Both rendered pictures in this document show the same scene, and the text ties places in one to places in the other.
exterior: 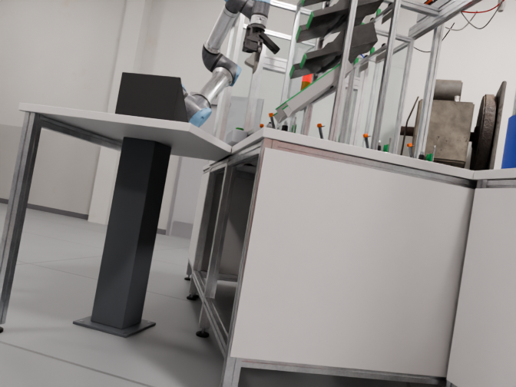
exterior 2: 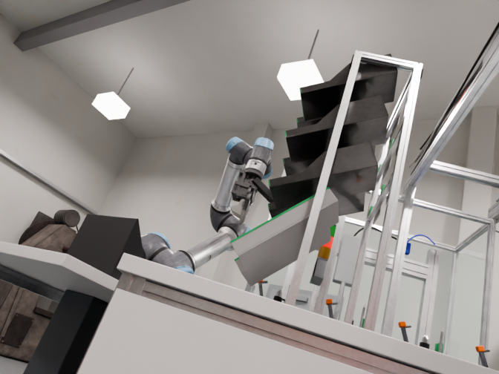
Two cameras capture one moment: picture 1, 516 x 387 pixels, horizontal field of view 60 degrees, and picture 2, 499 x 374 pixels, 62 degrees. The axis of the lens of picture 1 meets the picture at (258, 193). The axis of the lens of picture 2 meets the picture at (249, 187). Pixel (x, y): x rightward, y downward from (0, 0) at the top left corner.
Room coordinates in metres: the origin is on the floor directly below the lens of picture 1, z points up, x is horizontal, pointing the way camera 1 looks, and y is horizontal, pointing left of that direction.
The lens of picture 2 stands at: (0.72, -0.43, 0.72)
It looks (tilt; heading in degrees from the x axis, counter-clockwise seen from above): 25 degrees up; 23
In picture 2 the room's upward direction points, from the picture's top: 20 degrees clockwise
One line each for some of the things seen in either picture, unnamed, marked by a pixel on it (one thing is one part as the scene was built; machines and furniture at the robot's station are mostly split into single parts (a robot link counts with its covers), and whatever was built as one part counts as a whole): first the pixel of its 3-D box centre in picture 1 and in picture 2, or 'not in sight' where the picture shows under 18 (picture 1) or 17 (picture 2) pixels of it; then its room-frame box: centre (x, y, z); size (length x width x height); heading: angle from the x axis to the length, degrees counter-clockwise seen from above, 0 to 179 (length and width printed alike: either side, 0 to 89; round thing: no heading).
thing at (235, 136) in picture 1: (236, 138); not in sight; (2.16, 0.15, 0.93); 0.21 x 0.07 x 0.06; 12
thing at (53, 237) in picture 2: not in sight; (44, 280); (6.85, 5.26, 1.28); 1.34 x 1.16 x 2.57; 165
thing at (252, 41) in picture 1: (254, 40); (246, 187); (2.02, 0.13, 1.37); 0.09 x 0.08 x 0.12; 102
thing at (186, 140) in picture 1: (158, 140); (108, 298); (2.01, 0.48, 0.84); 0.90 x 0.70 x 0.03; 165
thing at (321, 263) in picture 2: not in sight; (324, 252); (2.33, -0.15, 1.29); 0.12 x 0.05 x 0.25; 12
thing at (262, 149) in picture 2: (261, 7); (261, 153); (2.03, 0.13, 1.53); 0.09 x 0.08 x 0.11; 9
